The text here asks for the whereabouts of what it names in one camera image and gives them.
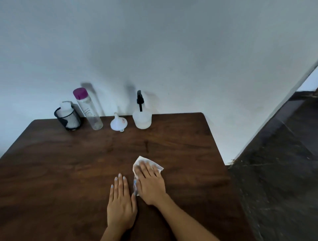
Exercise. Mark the black spray trigger with tube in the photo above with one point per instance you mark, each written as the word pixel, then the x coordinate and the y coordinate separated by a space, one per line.
pixel 140 99

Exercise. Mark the white spray bottle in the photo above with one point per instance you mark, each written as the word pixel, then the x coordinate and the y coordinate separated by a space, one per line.
pixel 142 120

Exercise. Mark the dark wooden table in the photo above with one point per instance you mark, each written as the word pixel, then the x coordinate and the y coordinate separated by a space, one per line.
pixel 62 161

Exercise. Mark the clear water bottle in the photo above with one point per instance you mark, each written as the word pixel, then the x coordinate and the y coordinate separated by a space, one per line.
pixel 92 116

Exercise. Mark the white plastic funnel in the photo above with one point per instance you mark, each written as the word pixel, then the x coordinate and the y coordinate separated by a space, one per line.
pixel 118 124

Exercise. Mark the person's left hand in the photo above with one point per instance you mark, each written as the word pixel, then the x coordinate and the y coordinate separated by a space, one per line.
pixel 121 208

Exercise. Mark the purple bottle cap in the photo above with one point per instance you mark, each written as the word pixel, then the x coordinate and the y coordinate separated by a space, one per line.
pixel 80 93

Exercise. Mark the person's right hand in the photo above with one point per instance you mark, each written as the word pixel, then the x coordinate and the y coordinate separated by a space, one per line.
pixel 151 186

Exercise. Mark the white tissue wipe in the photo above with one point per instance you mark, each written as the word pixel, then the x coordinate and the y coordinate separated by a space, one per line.
pixel 142 159

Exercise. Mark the black mesh holder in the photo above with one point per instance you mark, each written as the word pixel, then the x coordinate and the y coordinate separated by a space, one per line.
pixel 73 123

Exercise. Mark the person's right forearm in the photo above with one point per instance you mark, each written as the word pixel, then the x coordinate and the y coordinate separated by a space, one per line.
pixel 183 223

